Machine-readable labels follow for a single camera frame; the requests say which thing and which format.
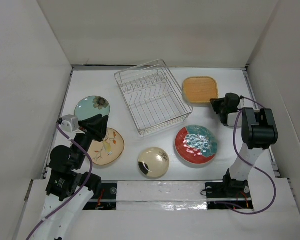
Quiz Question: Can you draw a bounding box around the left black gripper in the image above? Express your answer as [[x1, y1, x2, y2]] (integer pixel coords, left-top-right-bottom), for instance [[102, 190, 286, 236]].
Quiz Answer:
[[72, 112, 108, 168]]

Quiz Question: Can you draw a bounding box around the orange woven square plate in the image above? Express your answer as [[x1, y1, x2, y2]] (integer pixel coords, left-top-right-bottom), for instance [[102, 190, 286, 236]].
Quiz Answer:
[[182, 76, 219, 104]]

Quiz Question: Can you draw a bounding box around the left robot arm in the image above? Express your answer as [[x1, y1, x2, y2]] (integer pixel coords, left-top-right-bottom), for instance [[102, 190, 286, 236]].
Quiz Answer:
[[27, 114, 109, 240]]

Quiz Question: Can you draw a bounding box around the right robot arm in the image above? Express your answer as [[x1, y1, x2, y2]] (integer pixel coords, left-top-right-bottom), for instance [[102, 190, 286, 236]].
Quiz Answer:
[[205, 93, 278, 199]]

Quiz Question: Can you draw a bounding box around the teal flower plate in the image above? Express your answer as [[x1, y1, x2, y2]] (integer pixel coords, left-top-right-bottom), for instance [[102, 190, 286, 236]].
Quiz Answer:
[[74, 95, 111, 121]]

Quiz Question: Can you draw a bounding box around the beige bird painted plate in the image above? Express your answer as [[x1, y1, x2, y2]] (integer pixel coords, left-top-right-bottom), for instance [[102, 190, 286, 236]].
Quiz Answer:
[[88, 127, 125, 166]]

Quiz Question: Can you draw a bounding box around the red and teal plate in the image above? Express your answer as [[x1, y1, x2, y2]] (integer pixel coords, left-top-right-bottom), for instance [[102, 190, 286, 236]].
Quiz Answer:
[[174, 124, 219, 166]]

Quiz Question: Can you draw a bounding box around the cream bowl with black marks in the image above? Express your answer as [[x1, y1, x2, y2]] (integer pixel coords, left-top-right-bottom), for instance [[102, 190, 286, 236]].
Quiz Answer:
[[138, 147, 170, 179]]

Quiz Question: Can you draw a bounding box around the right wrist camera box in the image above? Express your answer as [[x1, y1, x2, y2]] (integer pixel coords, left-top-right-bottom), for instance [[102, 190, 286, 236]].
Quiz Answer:
[[227, 110, 242, 128]]

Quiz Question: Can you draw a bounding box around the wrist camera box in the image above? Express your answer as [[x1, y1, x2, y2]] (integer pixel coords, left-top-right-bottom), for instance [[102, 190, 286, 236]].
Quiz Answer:
[[227, 110, 242, 128], [60, 114, 80, 133]]

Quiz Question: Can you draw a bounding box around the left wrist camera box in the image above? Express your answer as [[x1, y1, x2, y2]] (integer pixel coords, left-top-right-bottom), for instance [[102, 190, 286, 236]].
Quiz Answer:
[[60, 114, 80, 133]]

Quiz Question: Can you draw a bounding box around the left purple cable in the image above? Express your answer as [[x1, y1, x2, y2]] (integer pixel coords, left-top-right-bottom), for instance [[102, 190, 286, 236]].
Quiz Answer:
[[25, 119, 94, 240]]

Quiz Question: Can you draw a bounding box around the silver wire dish rack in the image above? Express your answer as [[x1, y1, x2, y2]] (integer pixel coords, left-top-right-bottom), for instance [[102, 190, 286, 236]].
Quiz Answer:
[[114, 59, 194, 136]]

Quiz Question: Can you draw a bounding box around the metal base rail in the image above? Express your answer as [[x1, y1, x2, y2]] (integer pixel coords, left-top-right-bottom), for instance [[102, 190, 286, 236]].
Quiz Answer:
[[83, 180, 254, 211]]

